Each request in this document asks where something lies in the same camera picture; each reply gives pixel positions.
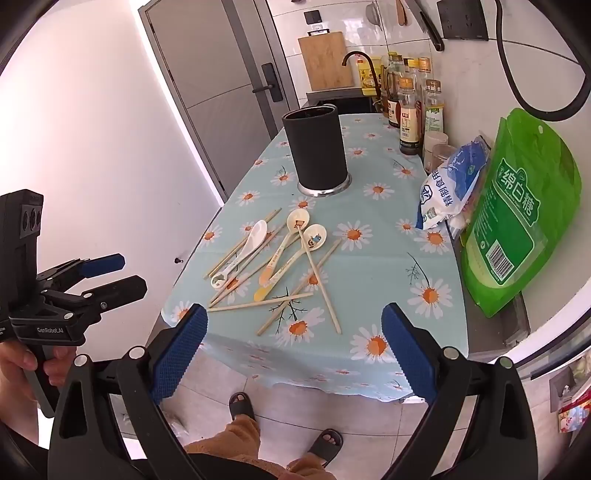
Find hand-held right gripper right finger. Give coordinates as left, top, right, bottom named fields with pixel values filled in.
left=381, top=302, right=541, bottom=480

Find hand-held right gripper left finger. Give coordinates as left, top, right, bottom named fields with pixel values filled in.
left=46, top=302, right=208, bottom=480

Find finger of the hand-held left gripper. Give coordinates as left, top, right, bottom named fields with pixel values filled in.
left=39, top=252, right=126, bottom=286
left=44, top=275, right=148, bottom=324

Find pile of wooden chopsticks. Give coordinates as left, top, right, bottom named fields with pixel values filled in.
left=204, top=208, right=343, bottom=336

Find plain white ceramic spoon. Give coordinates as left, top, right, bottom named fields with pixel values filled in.
left=211, top=220, right=269, bottom=289

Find cream spoon blue print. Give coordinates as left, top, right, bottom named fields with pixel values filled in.
left=253, top=224, right=328, bottom=302

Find cream spoon brown print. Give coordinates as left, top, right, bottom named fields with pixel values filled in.
left=259, top=209, right=311, bottom=287

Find black cylindrical utensil holder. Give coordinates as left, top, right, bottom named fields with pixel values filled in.
left=281, top=105, right=352, bottom=198

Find person's left hand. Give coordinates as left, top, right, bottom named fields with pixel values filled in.
left=0, top=344, right=77, bottom=415

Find black slipper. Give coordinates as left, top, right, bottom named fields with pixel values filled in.
left=305, top=428, right=345, bottom=468
left=229, top=391, right=256, bottom=422

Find brown fleece pants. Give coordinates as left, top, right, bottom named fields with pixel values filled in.
left=182, top=414, right=331, bottom=480

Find daisy print tablecloth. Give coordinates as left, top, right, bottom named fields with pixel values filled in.
left=161, top=113, right=468, bottom=403

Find white and blue salt bag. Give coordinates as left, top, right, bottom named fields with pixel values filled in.
left=416, top=138, right=491, bottom=230

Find colourful snack packet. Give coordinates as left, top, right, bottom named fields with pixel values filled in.
left=556, top=397, right=591, bottom=435

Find green sugar bag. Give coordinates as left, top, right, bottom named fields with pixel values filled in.
left=461, top=108, right=583, bottom=318

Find jar of brown seasoning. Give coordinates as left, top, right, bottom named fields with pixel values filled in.
left=431, top=144, right=459, bottom=174

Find grey door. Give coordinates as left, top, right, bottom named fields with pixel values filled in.
left=137, top=0, right=302, bottom=200

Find jar of white seasoning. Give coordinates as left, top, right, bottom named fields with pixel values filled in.
left=422, top=131, right=450, bottom=160

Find row of glass condiment bottles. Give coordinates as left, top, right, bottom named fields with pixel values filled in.
left=379, top=51, right=448, bottom=157

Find steel kitchen sink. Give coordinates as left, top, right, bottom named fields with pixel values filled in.
left=306, top=88, right=385, bottom=116

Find wooden cutting board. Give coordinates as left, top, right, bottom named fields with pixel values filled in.
left=298, top=31, right=355, bottom=92

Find dark curved faucet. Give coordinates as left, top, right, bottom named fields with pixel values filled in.
left=342, top=51, right=385, bottom=93

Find black door lock handle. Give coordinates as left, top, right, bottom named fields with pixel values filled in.
left=252, top=62, right=283, bottom=103

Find thick black hose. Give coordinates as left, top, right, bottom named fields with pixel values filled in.
left=494, top=0, right=591, bottom=122

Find kitchen cleaver black handle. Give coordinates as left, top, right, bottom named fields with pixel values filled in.
left=413, top=0, right=445, bottom=52

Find black wall socket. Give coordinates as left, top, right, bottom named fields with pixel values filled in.
left=436, top=0, right=489, bottom=42

